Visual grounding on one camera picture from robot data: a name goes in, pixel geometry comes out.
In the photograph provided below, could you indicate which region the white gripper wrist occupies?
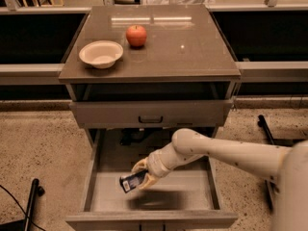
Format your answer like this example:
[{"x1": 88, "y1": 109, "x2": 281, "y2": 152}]
[{"x1": 131, "y1": 150, "x2": 170, "y2": 190}]

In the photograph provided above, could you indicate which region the blue rxbar wrapper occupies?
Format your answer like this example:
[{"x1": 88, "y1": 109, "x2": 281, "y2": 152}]
[{"x1": 119, "y1": 169, "x2": 147, "y2": 193}]

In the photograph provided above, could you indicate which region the grey drawer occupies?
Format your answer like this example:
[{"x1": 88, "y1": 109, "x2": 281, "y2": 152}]
[
  {"x1": 70, "y1": 100, "x2": 232, "y2": 128},
  {"x1": 66, "y1": 129, "x2": 238, "y2": 231}
]

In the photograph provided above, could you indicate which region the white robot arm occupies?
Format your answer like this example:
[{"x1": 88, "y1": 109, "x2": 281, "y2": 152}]
[{"x1": 132, "y1": 128, "x2": 308, "y2": 231}]

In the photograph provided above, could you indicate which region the closed grey top drawer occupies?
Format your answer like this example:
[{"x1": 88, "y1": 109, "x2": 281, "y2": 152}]
[{"x1": 70, "y1": 100, "x2": 232, "y2": 128}]

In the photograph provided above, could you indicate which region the grey cabinet with glossy top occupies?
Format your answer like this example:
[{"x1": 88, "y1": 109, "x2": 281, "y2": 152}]
[{"x1": 60, "y1": 5, "x2": 241, "y2": 143}]

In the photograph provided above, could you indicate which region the black stand leg left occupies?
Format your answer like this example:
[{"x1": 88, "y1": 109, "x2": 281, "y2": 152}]
[{"x1": 23, "y1": 178, "x2": 45, "y2": 231}]

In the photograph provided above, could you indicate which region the black stand leg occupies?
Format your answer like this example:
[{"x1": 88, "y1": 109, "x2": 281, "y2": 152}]
[
  {"x1": 257, "y1": 115, "x2": 275, "y2": 211},
  {"x1": 23, "y1": 178, "x2": 45, "y2": 231}
]

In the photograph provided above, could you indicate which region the white paper bowl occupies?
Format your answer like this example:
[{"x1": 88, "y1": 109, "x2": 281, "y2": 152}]
[{"x1": 79, "y1": 40, "x2": 123, "y2": 69}]

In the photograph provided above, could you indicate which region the black stand leg right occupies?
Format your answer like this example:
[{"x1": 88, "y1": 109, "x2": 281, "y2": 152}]
[{"x1": 257, "y1": 115, "x2": 275, "y2": 211}]

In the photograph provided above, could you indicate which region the red apple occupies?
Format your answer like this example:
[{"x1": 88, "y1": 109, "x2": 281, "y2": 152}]
[{"x1": 126, "y1": 25, "x2": 147, "y2": 47}]

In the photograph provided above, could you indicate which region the grey metal railing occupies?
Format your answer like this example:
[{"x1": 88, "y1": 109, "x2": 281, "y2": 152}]
[{"x1": 0, "y1": 0, "x2": 308, "y2": 86}]

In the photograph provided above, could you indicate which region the black cable on floor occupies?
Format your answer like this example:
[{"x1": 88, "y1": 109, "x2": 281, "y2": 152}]
[{"x1": 0, "y1": 185, "x2": 41, "y2": 231}]

